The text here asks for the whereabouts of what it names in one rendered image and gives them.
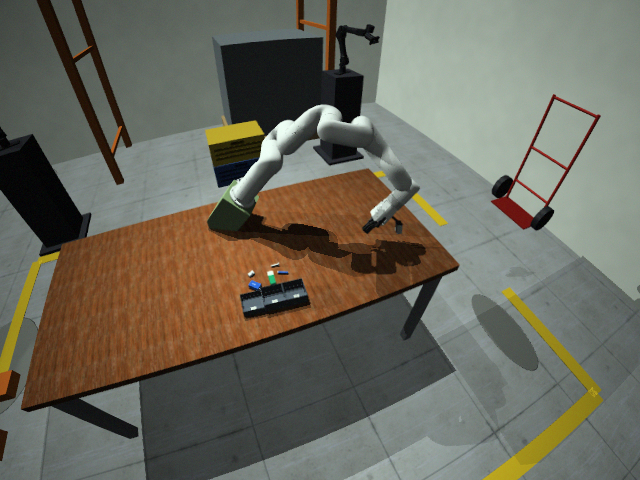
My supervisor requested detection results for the blue rectangular block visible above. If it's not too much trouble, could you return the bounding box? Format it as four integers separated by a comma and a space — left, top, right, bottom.
248, 280, 262, 291

